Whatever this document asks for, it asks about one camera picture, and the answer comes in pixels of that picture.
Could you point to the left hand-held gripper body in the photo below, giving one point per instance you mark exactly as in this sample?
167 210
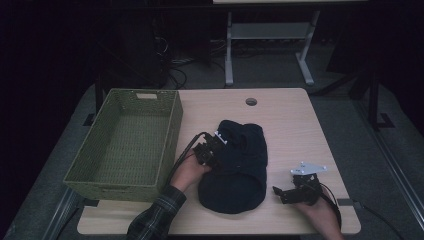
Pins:
206 151

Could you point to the metal floor rail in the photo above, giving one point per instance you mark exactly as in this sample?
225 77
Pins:
60 213
396 180

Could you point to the dark flat bracket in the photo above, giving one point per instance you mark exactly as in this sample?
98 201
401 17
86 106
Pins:
90 202

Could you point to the person's left hand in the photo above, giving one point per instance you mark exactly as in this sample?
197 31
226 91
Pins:
188 173

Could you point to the green woven basket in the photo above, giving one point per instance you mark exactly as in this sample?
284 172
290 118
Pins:
133 143

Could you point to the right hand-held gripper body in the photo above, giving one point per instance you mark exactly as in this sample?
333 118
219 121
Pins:
308 190

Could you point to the dark navy garment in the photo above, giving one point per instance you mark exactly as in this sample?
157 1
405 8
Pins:
240 173

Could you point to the white background table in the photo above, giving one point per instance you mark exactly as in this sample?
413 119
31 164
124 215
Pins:
266 30

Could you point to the grey flat bracket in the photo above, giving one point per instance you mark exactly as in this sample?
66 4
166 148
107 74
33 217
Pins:
345 202

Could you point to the person's right hand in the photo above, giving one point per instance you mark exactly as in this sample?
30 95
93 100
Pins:
321 215

